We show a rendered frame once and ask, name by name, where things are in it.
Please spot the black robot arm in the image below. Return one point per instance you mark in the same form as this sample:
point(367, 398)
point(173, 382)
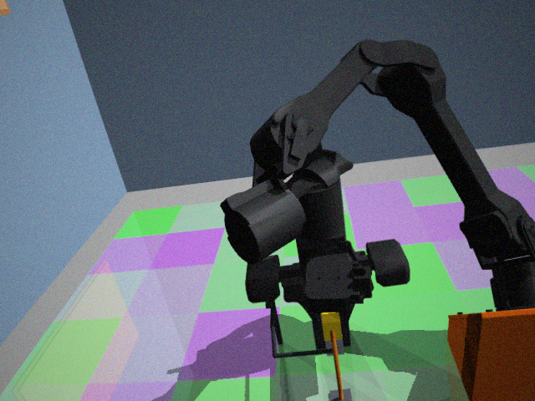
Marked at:
point(265, 218)

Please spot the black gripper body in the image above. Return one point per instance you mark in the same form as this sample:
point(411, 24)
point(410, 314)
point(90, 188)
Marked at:
point(386, 258)

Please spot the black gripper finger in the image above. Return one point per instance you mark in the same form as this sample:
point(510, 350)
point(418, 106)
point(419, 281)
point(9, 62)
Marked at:
point(303, 301)
point(347, 315)

